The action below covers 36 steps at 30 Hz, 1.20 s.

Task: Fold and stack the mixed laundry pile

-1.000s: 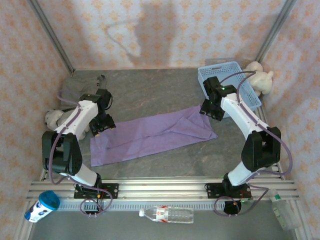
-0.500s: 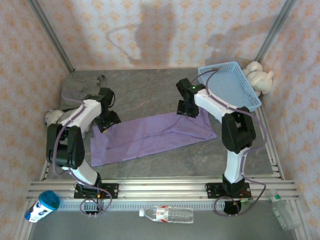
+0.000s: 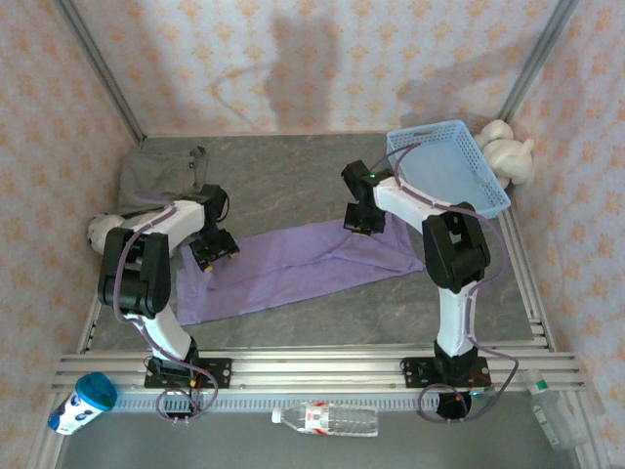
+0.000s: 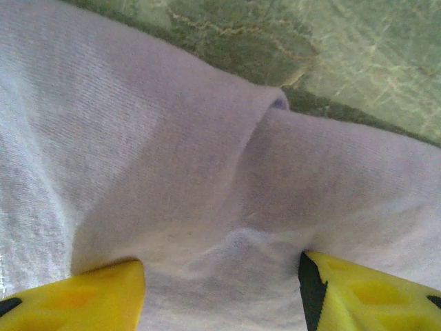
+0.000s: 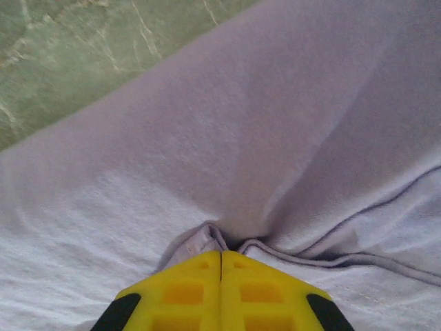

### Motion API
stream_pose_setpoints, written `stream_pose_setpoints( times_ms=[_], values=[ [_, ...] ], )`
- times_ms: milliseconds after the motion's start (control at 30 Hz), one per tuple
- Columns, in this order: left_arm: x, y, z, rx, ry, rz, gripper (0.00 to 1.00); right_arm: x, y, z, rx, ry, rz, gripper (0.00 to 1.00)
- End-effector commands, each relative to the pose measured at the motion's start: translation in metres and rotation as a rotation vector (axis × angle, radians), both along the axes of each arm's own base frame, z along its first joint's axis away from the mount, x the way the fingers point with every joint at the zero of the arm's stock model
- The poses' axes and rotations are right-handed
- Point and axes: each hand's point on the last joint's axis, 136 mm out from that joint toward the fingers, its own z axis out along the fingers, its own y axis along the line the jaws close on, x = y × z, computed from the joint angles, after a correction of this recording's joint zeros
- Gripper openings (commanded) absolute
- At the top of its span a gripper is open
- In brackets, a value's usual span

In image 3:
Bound purple garment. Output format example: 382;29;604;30
175;217;426;328

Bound grey garment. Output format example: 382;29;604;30
116;145;212;217

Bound blue plastic basket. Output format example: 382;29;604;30
385;119;513;220

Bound grey plush toy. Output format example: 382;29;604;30
86;213;124;256

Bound cream plush toy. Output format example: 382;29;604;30
475;118;535;188

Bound clear water bottle red label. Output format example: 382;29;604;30
271;401;381;438

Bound wipes canister blue lid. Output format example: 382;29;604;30
46;371;119;437

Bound clear bottle green label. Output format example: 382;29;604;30
522;368;588;452

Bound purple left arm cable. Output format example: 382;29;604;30
111;192;220;426

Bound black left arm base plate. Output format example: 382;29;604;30
144;357;233;391

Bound aluminium side rail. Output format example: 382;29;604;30
496;209;557;352
76;287;106;354

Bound aluminium mounting rail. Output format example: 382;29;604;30
50;343;585;394

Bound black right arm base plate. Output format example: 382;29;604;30
399;356;490;390

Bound slotted grey cable duct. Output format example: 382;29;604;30
112;392;441;414

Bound aluminium frame post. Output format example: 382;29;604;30
498;0;581;124
52;0;146;147

